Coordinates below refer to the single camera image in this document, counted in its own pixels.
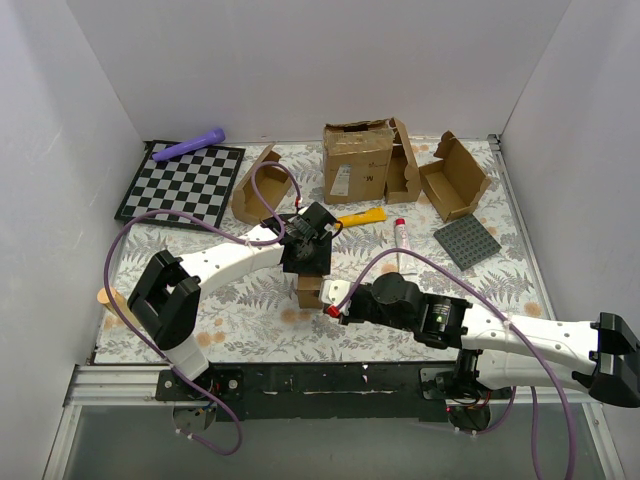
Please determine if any small cardboard box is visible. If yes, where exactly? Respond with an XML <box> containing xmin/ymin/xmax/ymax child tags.
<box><xmin>296</xmin><ymin>275</ymin><xmax>324</xmax><ymax>310</ymax></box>

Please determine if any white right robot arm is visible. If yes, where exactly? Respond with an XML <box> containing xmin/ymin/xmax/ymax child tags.
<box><xmin>320</xmin><ymin>272</ymin><xmax>639</xmax><ymax>408</ymax></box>

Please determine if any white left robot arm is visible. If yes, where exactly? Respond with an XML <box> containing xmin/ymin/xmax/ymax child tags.
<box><xmin>127</xmin><ymin>202</ymin><xmax>341</xmax><ymax>400</ymax></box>

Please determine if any open cardboard box left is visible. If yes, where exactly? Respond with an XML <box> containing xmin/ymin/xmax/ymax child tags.
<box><xmin>231</xmin><ymin>143</ymin><xmax>292</xmax><ymax>226</ymax></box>

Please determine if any open cardboard box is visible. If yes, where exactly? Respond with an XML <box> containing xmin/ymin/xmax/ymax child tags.
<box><xmin>231</xmin><ymin>143</ymin><xmax>292</xmax><ymax>226</ymax></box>
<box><xmin>419</xmin><ymin>131</ymin><xmax>491</xmax><ymax>223</ymax></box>

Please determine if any tall taped cardboard box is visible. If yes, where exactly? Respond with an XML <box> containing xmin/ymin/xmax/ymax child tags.
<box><xmin>323</xmin><ymin>119</ymin><xmax>394</xmax><ymax>205</ymax></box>

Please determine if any open cardboard box right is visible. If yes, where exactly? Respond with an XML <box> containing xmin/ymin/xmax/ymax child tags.
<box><xmin>419</xmin><ymin>131</ymin><xmax>491</xmax><ymax>223</ymax></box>

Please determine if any white red toothpaste tube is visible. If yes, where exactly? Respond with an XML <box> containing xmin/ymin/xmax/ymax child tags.
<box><xmin>394</xmin><ymin>218</ymin><xmax>417</xmax><ymax>276</ymax></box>

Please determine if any yellow toothpaste tube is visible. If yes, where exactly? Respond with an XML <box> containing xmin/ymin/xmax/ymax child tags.
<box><xmin>336</xmin><ymin>207</ymin><xmax>387</xmax><ymax>228</ymax></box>

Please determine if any grey studded baseplate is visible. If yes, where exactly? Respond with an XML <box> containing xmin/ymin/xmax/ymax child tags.
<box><xmin>434</xmin><ymin>214</ymin><xmax>501</xmax><ymax>271</ymax></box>

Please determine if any black white chessboard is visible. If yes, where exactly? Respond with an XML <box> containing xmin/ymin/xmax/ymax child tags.
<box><xmin>114</xmin><ymin>140</ymin><xmax>245</xmax><ymax>230</ymax></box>

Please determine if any floral table mat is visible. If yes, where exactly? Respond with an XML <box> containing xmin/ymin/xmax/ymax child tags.
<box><xmin>92</xmin><ymin>135</ymin><xmax>554</xmax><ymax>364</ymax></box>

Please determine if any wooden cylinder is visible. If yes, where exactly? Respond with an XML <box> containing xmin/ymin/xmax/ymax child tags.
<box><xmin>97</xmin><ymin>286</ymin><xmax>140</xmax><ymax>328</ymax></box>

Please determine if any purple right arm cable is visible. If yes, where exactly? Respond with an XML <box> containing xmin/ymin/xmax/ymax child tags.
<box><xmin>334</xmin><ymin>248</ymin><xmax>577</xmax><ymax>480</ymax></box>

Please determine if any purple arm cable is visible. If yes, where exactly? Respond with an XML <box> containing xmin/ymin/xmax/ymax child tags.
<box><xmin>334</xmin><ymin>248</ymin><xmax>577</xmax><ymax>480</ymax></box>
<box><xmin>102</xmin><ymin>160</ymin><xmax>304</xmax><ymax>457</ymax></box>

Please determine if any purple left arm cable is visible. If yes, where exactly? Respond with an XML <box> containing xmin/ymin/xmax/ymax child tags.
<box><xmin>102</xmin><ymin>160</ymin><xmax>304</xmax><ymax>457</ymax></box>

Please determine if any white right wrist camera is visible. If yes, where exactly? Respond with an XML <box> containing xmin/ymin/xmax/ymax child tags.
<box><xmin>319</xmin><ymin>279</ymin><xmax>352</xmax><ymax>318</ymax></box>

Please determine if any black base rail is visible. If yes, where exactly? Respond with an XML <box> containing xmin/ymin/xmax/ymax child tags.
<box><xmin>154</xmin><ymin>359</ymin><xmax>511</xmax><ymax>424</ymax></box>

